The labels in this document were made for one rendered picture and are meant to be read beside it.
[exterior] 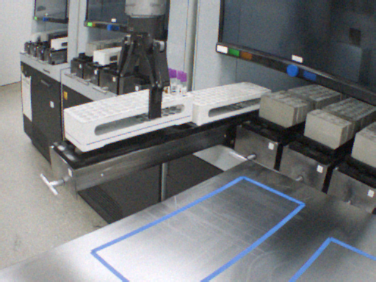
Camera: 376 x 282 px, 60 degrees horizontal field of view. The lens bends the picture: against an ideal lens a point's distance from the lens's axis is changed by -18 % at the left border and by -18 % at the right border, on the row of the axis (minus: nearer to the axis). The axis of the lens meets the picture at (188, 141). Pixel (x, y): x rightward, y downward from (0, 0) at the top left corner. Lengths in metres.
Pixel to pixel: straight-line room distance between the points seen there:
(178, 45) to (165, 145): 0.47
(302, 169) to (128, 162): 0.40
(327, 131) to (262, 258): 0.48
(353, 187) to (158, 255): 0.49
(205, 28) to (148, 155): 0.47
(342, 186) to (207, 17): 0.64
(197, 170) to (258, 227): 0.59
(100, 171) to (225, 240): 0.34
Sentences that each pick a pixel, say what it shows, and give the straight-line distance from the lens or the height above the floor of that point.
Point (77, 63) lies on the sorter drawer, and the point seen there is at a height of 0.80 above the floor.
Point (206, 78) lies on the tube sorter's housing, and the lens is 1.18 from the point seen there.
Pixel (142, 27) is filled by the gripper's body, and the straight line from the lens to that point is 0.80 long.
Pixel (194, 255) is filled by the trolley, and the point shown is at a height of 0.82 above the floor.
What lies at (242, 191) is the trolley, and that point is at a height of 0.82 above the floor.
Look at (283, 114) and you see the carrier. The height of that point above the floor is 0.85.
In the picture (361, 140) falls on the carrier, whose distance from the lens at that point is 0.89.
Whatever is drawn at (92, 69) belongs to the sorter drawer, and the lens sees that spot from 1.59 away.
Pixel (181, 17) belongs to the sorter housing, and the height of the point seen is 1.05.
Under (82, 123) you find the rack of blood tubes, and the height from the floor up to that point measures 0.89.
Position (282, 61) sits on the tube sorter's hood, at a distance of 0.96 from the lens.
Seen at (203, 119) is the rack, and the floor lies 0.83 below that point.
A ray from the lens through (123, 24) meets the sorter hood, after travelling 1.50.
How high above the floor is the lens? 1.16
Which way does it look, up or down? 24 degrees down
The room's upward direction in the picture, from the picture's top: 4 degrees clockwise
